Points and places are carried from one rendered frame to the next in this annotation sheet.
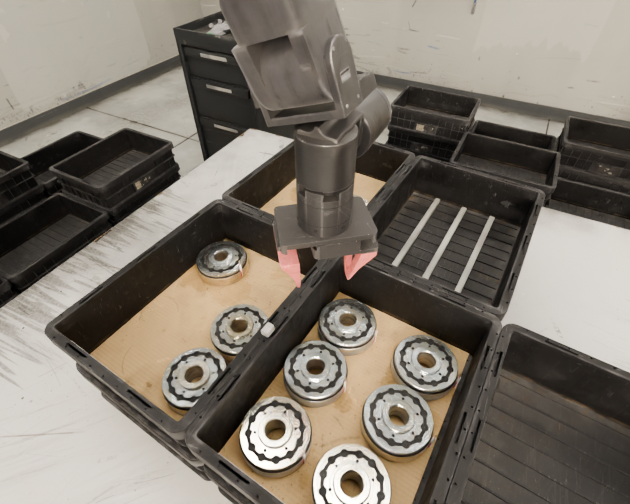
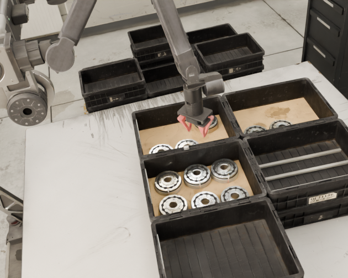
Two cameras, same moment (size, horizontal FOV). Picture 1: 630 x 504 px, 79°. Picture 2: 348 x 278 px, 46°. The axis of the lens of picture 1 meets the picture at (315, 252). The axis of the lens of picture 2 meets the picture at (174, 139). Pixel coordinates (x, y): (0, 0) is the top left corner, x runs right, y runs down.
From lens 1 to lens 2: 1.08 m
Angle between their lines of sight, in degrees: 38
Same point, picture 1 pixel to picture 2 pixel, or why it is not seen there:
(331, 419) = (189, 192)
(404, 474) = not seen: hidden behind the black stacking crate
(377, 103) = (216, 83)
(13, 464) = (106, 154)
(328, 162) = (186, 94)
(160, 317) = (169, 131)
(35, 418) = (119, 145)
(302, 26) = (179, 63)
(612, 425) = (282, 265)
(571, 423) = (267, 252)
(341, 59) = (190, 71)
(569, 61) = not seen: outside the picture
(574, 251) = not seen: outside the picture
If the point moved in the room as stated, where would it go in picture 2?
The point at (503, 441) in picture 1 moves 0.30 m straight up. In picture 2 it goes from (235, 237) to (233, 176)
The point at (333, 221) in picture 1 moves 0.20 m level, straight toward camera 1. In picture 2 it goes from (190, 111) to (140, 141)
